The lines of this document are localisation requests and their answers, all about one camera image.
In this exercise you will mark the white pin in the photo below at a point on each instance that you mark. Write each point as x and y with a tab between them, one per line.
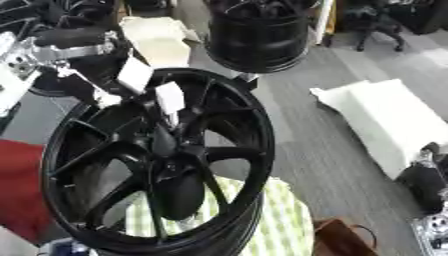
170	96
135	75

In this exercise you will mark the black wheel rim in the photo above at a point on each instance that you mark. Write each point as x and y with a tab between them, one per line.
256	40

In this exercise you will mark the large white foam block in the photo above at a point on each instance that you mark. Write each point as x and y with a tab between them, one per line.
385	120

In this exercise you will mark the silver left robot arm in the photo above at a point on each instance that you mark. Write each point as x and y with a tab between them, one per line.
14	71

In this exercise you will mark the red cloth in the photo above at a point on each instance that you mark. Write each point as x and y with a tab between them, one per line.
20	186

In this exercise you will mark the black office chair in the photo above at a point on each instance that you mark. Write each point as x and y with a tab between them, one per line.
373	23

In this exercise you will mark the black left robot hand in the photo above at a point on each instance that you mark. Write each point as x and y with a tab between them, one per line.
70	36

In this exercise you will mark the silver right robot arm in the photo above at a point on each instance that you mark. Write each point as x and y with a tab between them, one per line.
433	230

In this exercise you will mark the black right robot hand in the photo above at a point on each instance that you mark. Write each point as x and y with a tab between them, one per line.
426	183

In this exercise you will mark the black spoked wheel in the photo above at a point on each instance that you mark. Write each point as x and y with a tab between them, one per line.
257	133

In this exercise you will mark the brown bag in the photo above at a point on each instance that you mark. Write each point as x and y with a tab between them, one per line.
341	241

